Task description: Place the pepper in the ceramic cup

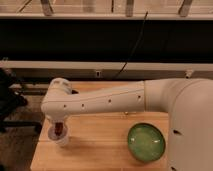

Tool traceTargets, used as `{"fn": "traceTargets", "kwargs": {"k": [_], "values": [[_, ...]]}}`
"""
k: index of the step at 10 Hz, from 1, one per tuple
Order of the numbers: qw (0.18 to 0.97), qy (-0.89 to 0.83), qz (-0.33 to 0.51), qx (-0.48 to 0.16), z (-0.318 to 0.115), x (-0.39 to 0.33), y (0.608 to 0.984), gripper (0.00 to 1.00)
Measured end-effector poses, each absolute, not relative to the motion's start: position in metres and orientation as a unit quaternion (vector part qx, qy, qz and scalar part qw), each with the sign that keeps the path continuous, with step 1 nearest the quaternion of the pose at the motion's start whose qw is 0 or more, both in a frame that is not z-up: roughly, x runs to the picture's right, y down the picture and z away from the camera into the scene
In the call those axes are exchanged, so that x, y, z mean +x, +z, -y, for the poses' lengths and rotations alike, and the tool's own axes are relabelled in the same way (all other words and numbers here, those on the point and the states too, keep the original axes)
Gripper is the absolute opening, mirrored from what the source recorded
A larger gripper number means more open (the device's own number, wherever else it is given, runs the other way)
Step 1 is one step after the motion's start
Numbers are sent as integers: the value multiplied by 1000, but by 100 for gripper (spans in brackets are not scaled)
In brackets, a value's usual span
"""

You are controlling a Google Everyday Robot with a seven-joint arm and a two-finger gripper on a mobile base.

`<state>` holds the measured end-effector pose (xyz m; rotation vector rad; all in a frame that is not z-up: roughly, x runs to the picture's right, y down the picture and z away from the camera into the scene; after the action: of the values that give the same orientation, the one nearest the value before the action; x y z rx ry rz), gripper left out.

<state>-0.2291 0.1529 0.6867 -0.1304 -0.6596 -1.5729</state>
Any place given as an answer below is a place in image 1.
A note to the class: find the metal window rail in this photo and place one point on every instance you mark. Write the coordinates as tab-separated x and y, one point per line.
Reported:
105	65

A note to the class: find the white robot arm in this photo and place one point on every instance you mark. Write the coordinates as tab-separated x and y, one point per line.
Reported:
188	102

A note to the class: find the green glass bowl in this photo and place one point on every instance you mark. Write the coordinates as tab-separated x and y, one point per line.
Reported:
146	142

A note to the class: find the black office chair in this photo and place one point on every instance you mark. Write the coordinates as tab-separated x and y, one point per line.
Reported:
9	101

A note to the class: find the red pepper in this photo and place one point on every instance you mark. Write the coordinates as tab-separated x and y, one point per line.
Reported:
58	128

